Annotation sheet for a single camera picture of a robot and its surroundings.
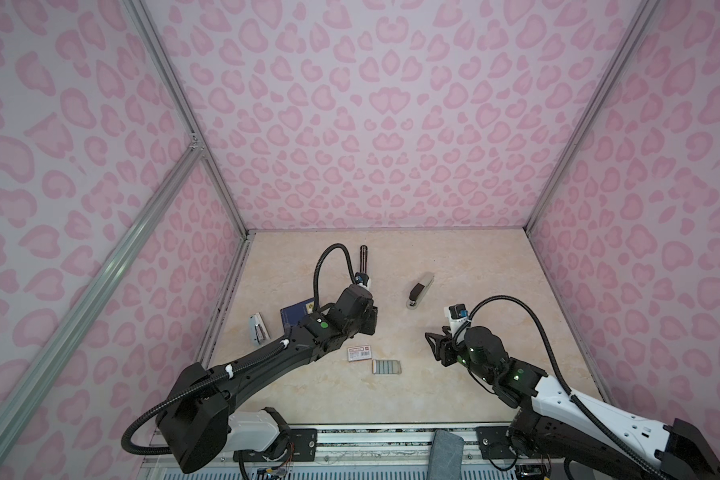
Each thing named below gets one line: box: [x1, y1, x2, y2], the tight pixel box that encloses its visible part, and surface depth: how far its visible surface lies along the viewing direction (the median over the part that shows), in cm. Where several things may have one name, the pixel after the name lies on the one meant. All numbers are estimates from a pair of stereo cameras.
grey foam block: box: [426, 430, 464, 480], surface depth 71 cm
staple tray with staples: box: [372, 359, 402, 375], surface depth 88 cm
